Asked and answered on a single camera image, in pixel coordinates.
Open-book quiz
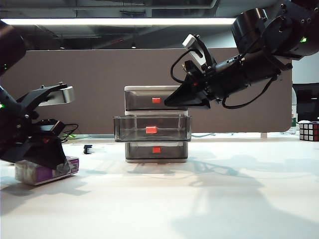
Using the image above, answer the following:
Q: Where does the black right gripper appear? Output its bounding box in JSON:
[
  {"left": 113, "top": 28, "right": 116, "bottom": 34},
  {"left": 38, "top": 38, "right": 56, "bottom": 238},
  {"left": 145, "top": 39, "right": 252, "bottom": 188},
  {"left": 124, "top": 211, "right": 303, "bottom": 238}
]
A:
[{"left": 164, "top": 58, "right": 251, "bottom": 110}]

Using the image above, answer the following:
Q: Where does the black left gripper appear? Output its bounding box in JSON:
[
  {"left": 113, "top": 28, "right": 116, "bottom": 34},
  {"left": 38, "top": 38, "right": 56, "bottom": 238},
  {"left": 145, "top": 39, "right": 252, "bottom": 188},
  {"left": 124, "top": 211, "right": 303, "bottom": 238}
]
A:
[{"left": 0, "top": 109, "right": 67, "bottom": 170}]

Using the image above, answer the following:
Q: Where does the purple white napkin pack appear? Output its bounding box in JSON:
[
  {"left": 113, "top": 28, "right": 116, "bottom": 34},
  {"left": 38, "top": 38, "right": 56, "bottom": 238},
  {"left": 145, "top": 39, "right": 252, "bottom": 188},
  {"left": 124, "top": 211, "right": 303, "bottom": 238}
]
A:
[{"left": 14, "top": 155, "right": 80, "bottom": 186}]

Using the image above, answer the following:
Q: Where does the white drawer cabinet frame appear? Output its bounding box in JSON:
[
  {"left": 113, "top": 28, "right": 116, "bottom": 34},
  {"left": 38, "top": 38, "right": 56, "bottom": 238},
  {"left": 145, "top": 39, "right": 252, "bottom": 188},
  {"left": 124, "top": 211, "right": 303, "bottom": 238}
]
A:
[{"left": 124, "top": 85, "right": 189, "bottom": 164}]

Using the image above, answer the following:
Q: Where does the transparent drawer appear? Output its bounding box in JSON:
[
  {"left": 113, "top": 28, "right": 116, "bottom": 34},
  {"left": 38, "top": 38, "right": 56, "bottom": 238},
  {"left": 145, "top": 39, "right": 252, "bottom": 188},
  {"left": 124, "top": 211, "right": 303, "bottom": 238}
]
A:
[{"left": 113, "top": 116, "right": 192, "bottom": 143}]

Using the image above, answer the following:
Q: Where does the grey drawer under cabinet lid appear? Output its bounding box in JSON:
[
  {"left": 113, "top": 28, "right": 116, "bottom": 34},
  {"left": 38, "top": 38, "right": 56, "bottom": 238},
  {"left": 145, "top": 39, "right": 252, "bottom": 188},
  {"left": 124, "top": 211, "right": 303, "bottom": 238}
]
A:
[{"left": 125, "top": 91, "right": 186, "bottom": 112}]

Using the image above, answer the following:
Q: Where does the grey drawer at cabinet base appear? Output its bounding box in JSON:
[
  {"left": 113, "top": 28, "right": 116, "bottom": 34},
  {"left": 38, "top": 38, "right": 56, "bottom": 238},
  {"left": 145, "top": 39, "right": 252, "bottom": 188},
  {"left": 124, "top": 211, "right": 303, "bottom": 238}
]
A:
[{"left": 125, "top": 141, "right": 188, "bottom": 160}]

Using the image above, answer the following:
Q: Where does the brown desk partition panel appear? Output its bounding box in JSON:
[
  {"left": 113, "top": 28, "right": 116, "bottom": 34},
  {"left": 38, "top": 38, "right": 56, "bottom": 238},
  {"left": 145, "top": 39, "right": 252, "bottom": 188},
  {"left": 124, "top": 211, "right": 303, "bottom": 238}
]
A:
[{"left": 0, "top": 48, "right": 293, "bottom": 135}]

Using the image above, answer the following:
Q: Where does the clear bottle green label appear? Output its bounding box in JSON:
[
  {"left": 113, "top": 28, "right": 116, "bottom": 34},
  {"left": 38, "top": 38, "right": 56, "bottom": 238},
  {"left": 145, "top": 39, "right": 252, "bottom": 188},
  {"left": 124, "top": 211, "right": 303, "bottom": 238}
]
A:
[{"left": 291, "top": 104, "right": 299, "bottom": 130}]

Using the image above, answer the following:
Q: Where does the long ceiling light strip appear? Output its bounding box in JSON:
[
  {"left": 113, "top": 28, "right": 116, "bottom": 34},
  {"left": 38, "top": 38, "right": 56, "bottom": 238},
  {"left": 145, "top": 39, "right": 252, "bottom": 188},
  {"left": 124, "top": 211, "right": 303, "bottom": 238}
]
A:
[{"left": 4, "top": 17, "right": 237, "bottom": 25}]

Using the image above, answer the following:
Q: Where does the black monitor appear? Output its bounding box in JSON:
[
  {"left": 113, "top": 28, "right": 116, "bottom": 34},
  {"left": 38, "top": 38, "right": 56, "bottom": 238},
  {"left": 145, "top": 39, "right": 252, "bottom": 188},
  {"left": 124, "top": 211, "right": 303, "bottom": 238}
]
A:
[{"left": 293, "top": 83, "right": 319, "bottom": 122}]

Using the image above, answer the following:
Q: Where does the Rubik's cube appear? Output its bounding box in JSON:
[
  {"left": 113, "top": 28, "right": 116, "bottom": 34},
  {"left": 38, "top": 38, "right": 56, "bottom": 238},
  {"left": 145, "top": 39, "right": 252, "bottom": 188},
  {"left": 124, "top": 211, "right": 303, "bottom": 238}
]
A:
[{"left": 299, "top": 121, "right": 319, "bottom": 142}]

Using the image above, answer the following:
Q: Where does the black cable bundle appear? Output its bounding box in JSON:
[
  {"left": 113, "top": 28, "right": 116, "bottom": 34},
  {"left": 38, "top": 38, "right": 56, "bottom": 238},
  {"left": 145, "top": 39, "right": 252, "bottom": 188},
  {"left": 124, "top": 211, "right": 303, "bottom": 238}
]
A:
[{"left": 59, "top": 123, "right": 79, "bottom": 144}]

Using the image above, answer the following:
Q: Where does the black right camera cable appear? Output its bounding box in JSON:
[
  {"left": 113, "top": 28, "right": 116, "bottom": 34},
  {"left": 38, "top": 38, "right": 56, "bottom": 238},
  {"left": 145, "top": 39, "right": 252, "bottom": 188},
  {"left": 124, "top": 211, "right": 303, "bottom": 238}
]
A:
[{"left": 170, "top": 50, "right": 194, "bottom": 85}]

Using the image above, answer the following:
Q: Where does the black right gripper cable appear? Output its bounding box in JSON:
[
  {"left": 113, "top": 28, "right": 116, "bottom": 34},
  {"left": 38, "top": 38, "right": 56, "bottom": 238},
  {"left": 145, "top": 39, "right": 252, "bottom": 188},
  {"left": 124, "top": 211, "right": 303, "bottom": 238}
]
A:
[{"left": 221, "top": 74, "right": 277, "bottom": 110}]

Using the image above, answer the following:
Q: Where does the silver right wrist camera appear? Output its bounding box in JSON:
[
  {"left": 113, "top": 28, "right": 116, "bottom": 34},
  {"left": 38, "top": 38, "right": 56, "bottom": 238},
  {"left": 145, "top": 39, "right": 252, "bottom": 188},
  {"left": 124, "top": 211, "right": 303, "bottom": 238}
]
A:
[{"left": 181, "top": 34, "right": 217, "bottom": 73}]

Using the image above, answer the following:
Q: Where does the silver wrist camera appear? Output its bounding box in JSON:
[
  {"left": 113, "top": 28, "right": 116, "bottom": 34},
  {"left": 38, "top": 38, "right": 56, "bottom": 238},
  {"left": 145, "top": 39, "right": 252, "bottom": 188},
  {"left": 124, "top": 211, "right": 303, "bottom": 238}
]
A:
[
  {"left": 14, "top": 83, "right": 75, "bottom": 110},
  {"left": 181, "top": 34, "right": 217, "bottom": 73}
]

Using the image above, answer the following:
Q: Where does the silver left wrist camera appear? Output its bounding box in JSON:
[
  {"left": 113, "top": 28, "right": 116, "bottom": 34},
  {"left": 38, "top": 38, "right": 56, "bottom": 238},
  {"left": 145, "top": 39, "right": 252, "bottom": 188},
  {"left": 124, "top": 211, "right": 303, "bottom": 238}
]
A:
[{"left": 14, "top": 83, "right": 75, "bottom": 110}]

